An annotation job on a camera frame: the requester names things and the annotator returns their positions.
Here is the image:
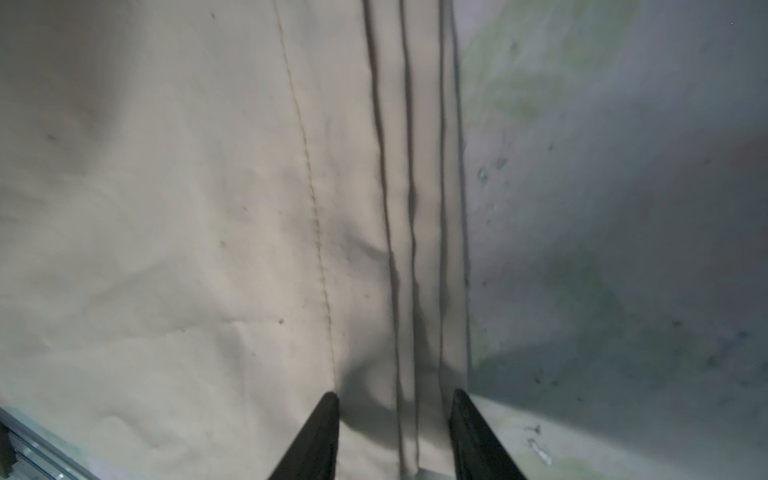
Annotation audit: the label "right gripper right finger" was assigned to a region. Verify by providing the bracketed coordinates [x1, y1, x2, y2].
[449, 389, 527, 480]

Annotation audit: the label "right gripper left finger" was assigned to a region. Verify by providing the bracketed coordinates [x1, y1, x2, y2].
[268, 391, 340, 480]

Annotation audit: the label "beige drawstring shorts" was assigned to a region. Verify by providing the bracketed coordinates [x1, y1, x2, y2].
[1, 1, 468, 479]

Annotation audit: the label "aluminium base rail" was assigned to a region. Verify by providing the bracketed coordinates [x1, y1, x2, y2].
[1, 410, 98, 480]

